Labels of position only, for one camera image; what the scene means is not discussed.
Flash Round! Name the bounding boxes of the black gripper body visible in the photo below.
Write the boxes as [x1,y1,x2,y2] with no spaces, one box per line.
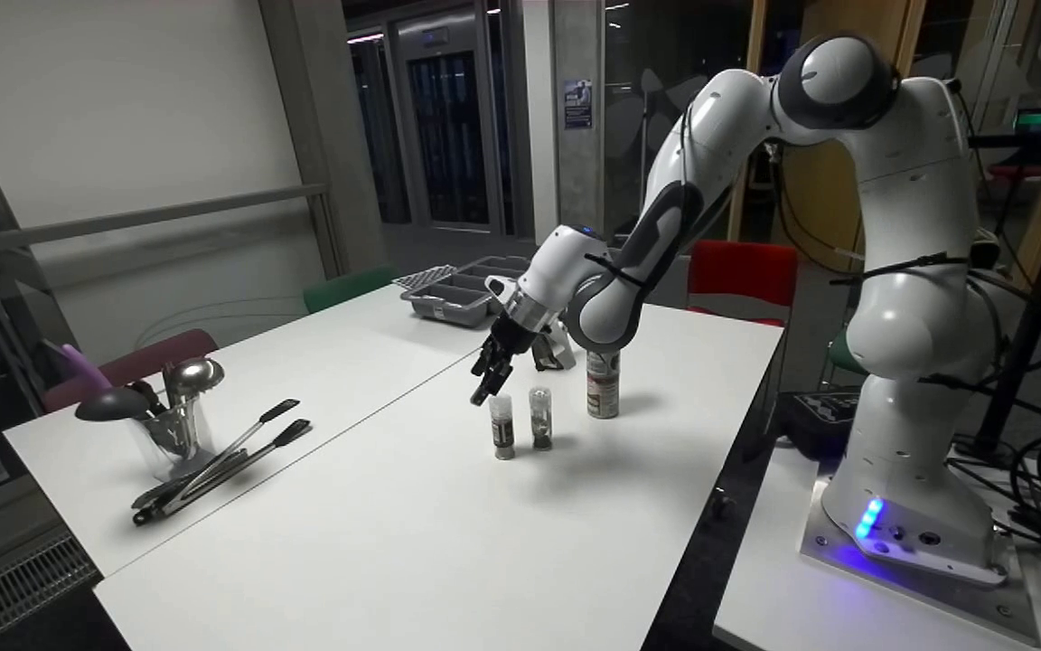
[476,313,543,383]

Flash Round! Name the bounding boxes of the small clear spice bottle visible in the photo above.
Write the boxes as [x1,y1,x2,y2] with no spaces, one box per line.
[528,383,558,457]
[488,395,521,462]

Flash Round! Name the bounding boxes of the grey plastic cutlery tray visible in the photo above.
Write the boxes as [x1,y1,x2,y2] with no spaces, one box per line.
[394,252,535,331]

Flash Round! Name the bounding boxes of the tall printed cylindrical can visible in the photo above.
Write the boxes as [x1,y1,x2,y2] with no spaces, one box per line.
[582,345,627,422]

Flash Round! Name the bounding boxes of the green chair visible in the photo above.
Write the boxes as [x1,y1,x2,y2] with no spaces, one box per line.
[300,266,402,318]

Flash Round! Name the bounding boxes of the black metal tongs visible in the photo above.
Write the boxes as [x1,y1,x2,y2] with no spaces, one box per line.
[129,395,315,527]

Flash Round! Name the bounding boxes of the silver metal spoon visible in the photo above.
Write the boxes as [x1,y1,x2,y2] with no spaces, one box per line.
[161,356,227,404]

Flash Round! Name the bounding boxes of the metal utensil holder cup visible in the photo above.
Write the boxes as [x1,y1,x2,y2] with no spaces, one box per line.
[137,391,216,472]

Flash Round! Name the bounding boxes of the black control box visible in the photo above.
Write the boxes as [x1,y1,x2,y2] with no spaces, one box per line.
[778,388,861,462]

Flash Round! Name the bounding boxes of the dark red chair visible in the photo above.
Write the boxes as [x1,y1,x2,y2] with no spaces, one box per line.
[39,327,220,418]

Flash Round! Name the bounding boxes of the black ladle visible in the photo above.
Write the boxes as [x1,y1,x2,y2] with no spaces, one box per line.
[74,383,161,422]

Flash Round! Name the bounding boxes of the grey metal handrail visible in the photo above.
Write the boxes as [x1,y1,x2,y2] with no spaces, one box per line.
[0,180,334,268]

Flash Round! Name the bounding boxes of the grey floor vent grille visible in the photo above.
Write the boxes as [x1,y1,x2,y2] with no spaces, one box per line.
[0,535,102,633]

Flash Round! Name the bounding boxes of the black stand pole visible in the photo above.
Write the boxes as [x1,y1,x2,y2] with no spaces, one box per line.
[970,115,1041,462]

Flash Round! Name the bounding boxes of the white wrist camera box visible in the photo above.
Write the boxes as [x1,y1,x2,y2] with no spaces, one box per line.
[482,273,521,313]

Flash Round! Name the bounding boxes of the small wall poster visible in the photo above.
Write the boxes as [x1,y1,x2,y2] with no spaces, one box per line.
[562,76,597,136]

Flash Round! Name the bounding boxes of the purple utensil handle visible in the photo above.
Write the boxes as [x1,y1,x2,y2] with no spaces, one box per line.
[43,337,122,403]

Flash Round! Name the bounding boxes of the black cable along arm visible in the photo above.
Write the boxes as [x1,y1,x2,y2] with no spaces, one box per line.
[769,140,1008,296]

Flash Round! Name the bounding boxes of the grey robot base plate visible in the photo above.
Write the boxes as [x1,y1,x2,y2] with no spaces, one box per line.
[799,474,1041,646]

